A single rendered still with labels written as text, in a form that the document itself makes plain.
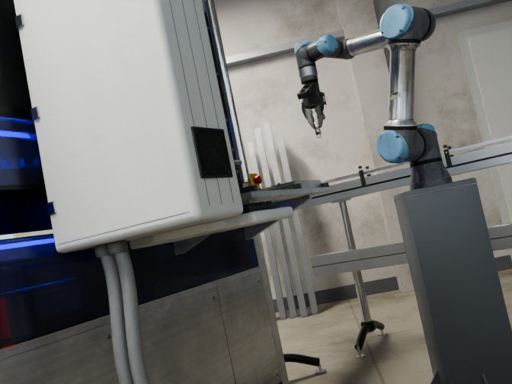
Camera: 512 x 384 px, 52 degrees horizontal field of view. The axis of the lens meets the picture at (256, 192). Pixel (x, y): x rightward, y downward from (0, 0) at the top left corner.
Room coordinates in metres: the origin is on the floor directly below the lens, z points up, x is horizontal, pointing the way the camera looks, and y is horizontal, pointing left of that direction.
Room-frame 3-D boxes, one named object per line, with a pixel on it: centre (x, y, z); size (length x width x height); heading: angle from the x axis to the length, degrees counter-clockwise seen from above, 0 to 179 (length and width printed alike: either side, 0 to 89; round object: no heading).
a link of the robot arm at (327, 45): (2.07, -0.39, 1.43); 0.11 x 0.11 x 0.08; 39
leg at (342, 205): (3.01, -0.47, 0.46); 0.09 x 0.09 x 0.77; 61
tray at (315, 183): (2.15, -0.06, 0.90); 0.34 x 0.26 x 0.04; 61
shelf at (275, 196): (2.02, 0.06, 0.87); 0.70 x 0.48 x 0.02; 151
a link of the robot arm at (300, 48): (2.13, -0.31, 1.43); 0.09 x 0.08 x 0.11; 39
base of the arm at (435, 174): (1.94, -0.64, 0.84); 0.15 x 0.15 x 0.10
